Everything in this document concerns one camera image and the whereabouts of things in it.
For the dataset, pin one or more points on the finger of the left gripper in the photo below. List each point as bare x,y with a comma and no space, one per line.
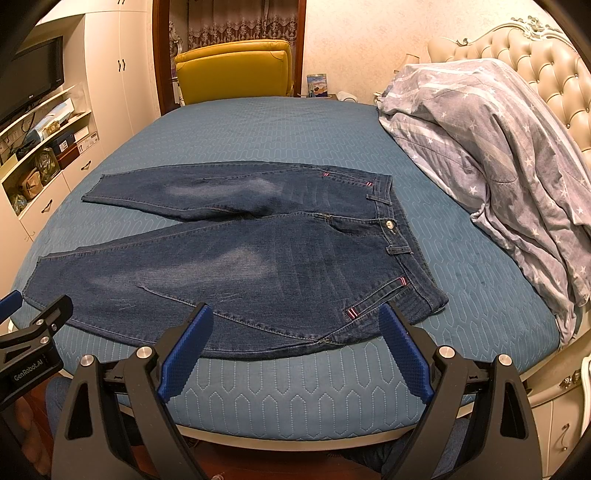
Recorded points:
10,304

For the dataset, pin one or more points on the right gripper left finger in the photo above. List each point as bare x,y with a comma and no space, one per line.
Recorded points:
92,441

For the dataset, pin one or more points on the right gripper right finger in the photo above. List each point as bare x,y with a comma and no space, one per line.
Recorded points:
501,440

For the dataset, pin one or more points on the dark blue denim jeans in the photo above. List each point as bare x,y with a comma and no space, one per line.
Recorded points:
291,258

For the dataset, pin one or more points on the white bedside cabinet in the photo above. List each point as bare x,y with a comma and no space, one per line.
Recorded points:
559,393

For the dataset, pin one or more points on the blue quilted bed mattress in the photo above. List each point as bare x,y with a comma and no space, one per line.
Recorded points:
353,390

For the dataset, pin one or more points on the black flat television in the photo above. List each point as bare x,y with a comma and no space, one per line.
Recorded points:
33,73

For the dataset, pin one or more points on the white wardrobe shelf unit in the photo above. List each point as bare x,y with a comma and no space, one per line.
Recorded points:
108,95

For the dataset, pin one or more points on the grey star pattern duvet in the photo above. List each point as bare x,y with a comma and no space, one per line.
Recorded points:
478,131

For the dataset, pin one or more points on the yellow leather armchair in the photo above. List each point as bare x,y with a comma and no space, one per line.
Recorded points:
248,68

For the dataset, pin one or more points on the cream tufted headboard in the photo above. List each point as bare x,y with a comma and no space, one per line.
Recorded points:
544,57

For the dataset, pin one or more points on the small picture box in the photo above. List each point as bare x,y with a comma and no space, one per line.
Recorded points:
317,86

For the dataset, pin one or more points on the brown wooden door frame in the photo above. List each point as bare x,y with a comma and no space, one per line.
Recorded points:
178,25

